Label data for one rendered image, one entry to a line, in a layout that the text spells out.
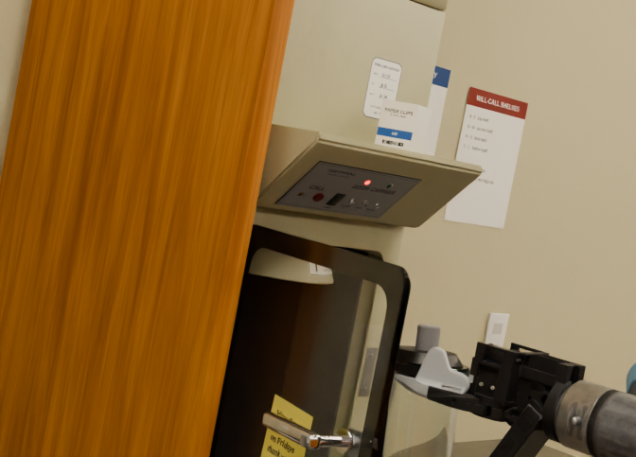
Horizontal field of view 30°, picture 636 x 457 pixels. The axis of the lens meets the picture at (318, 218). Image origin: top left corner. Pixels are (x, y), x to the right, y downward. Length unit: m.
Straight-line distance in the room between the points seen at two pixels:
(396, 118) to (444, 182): 0.11
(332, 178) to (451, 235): 1.05
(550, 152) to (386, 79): 1.15
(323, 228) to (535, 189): 1.19
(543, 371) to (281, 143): 0.40
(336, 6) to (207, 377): 0.50
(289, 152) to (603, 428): 0.46
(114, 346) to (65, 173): 0.25
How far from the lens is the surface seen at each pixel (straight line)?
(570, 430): 1.30
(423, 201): 1.58
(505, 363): 1.34
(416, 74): 1.64
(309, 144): 1.35
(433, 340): 1.44
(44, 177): 1.62
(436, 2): 1.66
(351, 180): 1.45
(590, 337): 2.99
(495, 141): 2.52
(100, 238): 1.50
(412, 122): 1.51
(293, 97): 1.47
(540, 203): 2.70
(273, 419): 1.26
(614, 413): 1.27
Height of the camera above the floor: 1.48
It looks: 3 degrees down
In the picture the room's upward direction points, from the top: 11 degrees clockwise
